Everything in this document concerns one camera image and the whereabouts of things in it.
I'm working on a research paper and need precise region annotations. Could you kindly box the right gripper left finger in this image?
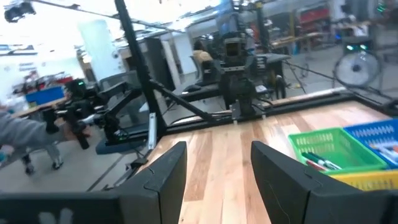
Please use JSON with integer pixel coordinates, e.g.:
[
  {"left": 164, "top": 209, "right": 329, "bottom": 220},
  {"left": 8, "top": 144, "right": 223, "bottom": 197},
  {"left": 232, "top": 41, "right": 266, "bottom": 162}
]
[{"left": 114, "top": 141, "right": 188, "bottom": 224}]

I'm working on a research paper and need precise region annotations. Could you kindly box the blue plastic basket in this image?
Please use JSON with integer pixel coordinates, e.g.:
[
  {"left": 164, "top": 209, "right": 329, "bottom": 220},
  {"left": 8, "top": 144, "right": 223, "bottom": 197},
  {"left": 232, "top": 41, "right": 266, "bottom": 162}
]
[{"left": 343, "top": 118, "right": 398, "bottom": 169}]

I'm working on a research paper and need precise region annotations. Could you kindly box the black ceiling device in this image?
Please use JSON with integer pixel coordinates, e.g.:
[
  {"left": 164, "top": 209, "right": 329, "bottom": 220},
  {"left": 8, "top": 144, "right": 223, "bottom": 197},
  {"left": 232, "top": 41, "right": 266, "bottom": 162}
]
[{"left": 4, "top": 1, "right": 37, "bottom": 24}]

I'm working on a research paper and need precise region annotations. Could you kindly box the black frame bar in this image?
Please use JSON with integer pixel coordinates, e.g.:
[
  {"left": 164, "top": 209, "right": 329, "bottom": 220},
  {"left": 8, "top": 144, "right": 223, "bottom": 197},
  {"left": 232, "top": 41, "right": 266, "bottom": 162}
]
[{"left": 150, "top": 79, "right": 219, "bottom": 124}]

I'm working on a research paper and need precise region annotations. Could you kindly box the black desk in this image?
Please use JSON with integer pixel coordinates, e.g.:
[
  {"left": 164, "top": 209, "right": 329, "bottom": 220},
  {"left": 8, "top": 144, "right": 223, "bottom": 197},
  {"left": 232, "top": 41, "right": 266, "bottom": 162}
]
[{"left": 174, "top": 52, "right": 292, "bottom": 104}]

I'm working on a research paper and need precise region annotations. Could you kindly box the round floor fan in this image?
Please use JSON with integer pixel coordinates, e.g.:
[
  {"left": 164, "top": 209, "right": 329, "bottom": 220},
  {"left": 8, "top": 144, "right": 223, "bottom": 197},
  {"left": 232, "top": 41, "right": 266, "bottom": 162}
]
[{"left": 333, "top": 49, "right": 382, "bottom": 88}]

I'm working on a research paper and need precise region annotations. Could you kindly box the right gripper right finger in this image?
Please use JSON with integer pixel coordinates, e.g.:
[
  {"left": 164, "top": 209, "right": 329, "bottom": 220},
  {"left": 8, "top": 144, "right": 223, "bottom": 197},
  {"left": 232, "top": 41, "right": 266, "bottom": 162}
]
[{"left": 250, "top": 140, "right": 366, "bottom": 224}]

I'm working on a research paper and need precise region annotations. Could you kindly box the blue storage bin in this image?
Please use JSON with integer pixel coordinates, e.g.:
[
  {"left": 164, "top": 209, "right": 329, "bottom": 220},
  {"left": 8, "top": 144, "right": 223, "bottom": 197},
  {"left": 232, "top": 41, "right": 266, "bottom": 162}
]
[{"left": 24, "top": 85, "right": 65, "bottom": 106}]

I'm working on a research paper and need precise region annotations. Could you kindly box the red fine-tip Expo marker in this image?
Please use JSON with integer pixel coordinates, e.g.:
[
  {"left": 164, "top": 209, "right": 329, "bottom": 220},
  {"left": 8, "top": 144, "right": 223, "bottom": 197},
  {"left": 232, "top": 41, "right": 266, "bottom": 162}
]
[{"left": 305, "top": 159, "right": 330, "bottom": 173}]

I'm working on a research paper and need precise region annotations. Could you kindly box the yellow plastic basket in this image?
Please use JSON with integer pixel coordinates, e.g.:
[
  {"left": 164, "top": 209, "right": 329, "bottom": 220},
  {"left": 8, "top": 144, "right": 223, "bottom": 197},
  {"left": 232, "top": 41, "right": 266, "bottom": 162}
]
[{"left": 328, "top": 169, "right": 398, "bottom": 192}]

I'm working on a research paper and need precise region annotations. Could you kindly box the black gantry post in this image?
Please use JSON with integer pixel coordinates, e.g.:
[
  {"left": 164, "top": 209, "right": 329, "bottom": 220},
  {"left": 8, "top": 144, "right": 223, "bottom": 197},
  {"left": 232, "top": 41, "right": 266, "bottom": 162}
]
[{"left": 113, "top": 0, "right": 168, "bottom": 138}]

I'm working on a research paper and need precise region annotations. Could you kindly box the black robot station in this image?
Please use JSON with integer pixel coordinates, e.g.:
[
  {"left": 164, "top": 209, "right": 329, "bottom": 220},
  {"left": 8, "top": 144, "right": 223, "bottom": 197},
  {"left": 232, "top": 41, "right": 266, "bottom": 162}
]
[{"left": 41, "top": 78, "right": 144, "bottom": 151}]

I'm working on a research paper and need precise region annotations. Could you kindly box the person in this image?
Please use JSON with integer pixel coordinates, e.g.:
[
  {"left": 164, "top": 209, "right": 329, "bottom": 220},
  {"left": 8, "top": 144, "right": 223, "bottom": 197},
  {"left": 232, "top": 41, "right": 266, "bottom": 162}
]
[
  {"left": 0, "top": 109, "right": 68, "bottom": 175},
  {"left": 192, "top": 39, "right": 216, "bottom": 82}
]

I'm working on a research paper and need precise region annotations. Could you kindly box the green plastic basket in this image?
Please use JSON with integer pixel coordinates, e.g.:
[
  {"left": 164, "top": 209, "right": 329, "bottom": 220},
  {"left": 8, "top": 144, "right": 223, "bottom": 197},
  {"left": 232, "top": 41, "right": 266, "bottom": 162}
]
[{"left": 287, "top": 127, "right": 389, "bottom": 175}]

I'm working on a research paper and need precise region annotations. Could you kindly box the black metal robot frame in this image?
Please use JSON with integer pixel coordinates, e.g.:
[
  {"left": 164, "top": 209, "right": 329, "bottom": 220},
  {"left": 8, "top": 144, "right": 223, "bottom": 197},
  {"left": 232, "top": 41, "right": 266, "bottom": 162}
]
[{"left": 86, "top": 91, "right": 398, "bottom": 191}]

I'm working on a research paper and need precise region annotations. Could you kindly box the white aluminium bracket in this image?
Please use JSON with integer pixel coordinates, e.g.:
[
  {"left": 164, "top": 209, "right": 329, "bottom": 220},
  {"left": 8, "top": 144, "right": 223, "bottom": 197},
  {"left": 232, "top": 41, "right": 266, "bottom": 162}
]
[{"left": 147, "top": 112, "right": 157, "bottom": 151}]

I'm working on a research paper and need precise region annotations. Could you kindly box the black cabinet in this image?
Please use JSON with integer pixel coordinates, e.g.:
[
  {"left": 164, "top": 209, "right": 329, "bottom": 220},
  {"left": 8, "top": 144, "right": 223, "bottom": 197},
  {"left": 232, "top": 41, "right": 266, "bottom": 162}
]
[{"left": 144, "top": 36, "right": 177, "bottom": 91}]

